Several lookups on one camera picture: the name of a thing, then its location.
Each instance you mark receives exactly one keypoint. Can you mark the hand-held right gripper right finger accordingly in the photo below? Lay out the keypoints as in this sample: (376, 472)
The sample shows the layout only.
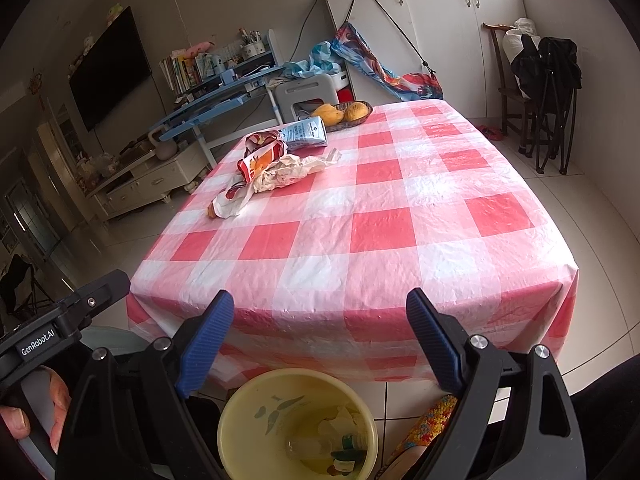
(432, 345)

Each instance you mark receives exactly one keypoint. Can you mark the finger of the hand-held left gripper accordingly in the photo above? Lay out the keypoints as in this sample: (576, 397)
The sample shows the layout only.
(100, 292)

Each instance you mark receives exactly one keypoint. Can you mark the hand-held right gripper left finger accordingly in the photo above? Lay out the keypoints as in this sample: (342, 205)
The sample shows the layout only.
(207, 345)

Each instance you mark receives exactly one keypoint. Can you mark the yellow plastic bin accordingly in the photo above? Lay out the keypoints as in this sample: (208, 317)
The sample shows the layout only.
(250, 410)

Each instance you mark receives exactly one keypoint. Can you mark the white red wrapper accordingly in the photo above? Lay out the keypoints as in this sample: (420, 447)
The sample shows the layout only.
(230, 202)

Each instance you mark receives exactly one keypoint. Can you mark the white paper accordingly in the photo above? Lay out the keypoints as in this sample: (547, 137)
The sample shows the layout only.
(290, 172)

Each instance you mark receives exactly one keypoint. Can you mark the red snack wrapper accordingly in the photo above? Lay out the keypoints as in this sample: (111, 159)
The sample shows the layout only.
(260, 160)

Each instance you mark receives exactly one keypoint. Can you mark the blue white milk carton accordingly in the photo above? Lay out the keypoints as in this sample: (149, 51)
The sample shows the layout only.
(305, 132)

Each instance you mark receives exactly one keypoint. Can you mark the person's left hand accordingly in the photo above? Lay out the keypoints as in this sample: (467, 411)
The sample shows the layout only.
(52, 390)

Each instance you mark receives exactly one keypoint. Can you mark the knitted orange slipper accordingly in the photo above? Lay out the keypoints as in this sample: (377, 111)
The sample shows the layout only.
(430, 420)

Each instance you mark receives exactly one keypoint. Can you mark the white television cabinet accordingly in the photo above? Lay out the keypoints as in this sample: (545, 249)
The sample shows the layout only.
(145, 185)

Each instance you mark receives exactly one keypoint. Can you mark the green plastic piece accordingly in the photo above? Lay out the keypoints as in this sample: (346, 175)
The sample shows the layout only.
(350, 452)

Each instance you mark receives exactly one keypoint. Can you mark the red white checkered tablecloth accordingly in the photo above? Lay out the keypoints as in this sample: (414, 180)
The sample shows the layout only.
(380, 220)

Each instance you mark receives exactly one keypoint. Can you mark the beige kettlebell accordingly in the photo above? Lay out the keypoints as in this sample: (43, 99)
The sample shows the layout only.
(165, 150)

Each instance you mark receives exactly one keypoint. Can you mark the blue study desk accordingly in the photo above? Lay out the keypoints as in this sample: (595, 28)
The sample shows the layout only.
(210, 110)

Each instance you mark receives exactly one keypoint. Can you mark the pair of red slippers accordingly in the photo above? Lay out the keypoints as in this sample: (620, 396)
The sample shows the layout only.
(490, 132)

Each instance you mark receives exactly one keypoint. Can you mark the black flat television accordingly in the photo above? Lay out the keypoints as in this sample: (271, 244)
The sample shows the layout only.
(110, 70)

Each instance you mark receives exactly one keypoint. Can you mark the row of books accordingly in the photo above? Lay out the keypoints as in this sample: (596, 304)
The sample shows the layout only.
(180, 72)

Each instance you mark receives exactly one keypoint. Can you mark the woven fruit basket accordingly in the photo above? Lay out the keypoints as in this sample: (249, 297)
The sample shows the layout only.
(345, 125)

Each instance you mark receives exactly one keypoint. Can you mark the yellow mango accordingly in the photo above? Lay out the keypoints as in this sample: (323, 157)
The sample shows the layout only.
(327, 114)
(356, 111)

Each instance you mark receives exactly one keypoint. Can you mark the dark wooden chair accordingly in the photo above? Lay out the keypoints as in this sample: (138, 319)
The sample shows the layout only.
(502, 95)

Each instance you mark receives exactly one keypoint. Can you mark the pink plush toy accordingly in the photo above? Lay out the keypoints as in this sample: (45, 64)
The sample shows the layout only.
(197, 49)

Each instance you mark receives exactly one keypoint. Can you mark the white plastic stool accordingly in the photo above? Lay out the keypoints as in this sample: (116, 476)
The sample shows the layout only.
(310, 91)

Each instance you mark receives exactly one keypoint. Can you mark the small plush toy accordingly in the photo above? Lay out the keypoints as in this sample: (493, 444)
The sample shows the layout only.
(116, 12)

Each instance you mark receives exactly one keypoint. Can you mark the colourful printed bag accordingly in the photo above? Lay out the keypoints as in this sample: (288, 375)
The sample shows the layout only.
(385, 67)

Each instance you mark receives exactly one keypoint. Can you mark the white pen holder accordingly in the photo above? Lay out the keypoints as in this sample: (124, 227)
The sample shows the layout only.
(252, 50)

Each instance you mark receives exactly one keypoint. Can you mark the black folding chair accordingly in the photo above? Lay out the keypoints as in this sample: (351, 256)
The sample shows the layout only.
(555, 70)

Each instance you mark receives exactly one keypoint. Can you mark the blue plastic bag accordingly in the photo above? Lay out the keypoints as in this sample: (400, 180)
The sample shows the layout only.
(317, 57)

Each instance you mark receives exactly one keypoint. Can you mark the white storage cabinet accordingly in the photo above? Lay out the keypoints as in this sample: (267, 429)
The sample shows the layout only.
(450, 35)

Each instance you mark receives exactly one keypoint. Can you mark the white plastic bag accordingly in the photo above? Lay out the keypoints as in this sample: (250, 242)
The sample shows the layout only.
(520, 30)

